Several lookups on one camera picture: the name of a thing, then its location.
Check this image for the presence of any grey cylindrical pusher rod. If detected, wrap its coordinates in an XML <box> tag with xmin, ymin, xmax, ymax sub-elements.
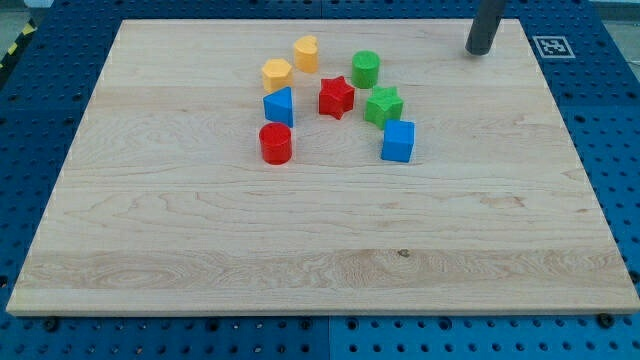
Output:
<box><xmin>465</xmin><ymin>0</ymin><xmax>507</xmax><ymax>56</ymax></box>

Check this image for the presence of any green star block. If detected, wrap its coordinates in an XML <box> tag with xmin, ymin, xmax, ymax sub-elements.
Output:
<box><xmin>364</xmin><ymin>86</ymin><xmax>404</xmax><ymax>130</ymax></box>

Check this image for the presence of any red star block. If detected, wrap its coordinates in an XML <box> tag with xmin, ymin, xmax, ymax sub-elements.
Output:
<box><xmin>318</xmin><ymin>76</ymin><xmax>355</xmax><ymax>120</ymax></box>

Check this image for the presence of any white fiducial marker tag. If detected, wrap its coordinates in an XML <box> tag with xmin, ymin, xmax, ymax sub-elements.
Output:
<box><xmin>533</xmin><ymin>35</ymin><xmax>575</xmax><ymax>59</ymax></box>

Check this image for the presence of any green cylinder block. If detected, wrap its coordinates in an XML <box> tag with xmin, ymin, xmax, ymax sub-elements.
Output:
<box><xmin>351</xmin><ymin>50</ymin><xmax>380</xmax><ymax>89</ymax></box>

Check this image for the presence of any blue cube block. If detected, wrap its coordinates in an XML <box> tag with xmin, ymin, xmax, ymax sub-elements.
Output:
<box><xmin>381</xmin><ymin>119</ymin><xmax>415</xmax><ymax>163</ymax></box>

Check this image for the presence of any yellow heart block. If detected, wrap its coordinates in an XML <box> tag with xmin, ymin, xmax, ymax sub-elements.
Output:
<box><xmin>293</xmin><ymin>35</ymin><xmax>319</xmax><ymax>73</ymax></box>

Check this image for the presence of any yellow hexagon block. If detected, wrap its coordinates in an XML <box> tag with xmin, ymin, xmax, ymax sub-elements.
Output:
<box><xmin>261</xmin><ymin>58</ymin><xmax>293</xmax><ymax>93</ymax></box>

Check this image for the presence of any light wooden board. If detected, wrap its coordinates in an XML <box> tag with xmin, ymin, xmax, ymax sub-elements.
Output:
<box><xmin>7</xmin><ymin>19</ymin><xmax>639</xmax><ymax>317</ymax></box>

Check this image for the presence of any blue triangle block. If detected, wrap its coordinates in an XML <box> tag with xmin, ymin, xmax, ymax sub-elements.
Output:
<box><xmin>263</xmin><ymin>87</ymin><xmax>294</xmax><ymax>128</ymax></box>

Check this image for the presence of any red cylinder block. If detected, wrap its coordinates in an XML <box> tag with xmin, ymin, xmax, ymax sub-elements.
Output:
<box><xmin>259</xmin><ymin>122</ymin><xmax>292</xmax><ymax>165</ymax></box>

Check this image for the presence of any black bolt front right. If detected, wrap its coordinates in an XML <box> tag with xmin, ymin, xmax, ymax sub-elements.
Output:
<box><xmin>597</xmin><ymin>313</ymin><xmax>615</xmax><ymax>329</ymax></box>

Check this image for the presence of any black bolt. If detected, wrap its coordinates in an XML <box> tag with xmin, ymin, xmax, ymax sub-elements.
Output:
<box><xmin>597</xmin><ymin>313</ymin><xmax>615</xmax><ymax>329</ymax></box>
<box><xmin>42</xmin><ymin>317</ymin><xmax>59</xmax><ymax>333</ymax></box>

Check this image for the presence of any black bolt front left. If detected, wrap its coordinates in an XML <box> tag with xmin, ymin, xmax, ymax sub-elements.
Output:
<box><xmin>42</xmin><ymin>317</ymin><xmax>59</xmax><ymax>333</ymax></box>

